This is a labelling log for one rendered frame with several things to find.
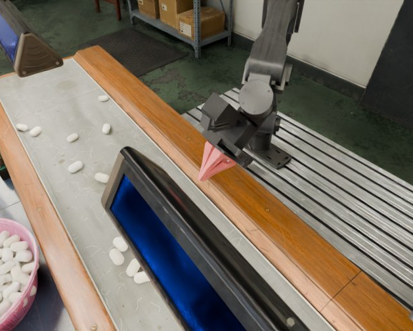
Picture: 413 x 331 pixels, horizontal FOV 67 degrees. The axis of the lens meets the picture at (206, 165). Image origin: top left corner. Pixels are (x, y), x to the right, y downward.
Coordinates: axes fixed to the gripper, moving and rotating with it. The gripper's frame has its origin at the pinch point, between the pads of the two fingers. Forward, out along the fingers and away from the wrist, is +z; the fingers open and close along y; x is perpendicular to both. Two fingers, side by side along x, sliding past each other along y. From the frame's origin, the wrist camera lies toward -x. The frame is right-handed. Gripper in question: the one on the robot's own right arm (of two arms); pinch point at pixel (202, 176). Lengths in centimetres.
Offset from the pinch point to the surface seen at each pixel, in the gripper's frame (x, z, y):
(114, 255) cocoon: -6.1, 22.3, -0.7
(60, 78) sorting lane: 5, 12, -79
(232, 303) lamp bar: -30.8, -1.5, 29.2
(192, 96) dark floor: 123, -13, -136
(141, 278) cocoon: -4.6, 21.0, 6.4
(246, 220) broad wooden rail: 11.0, 2.3, 8.6
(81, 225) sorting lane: -6.1, 25.5, -13.1
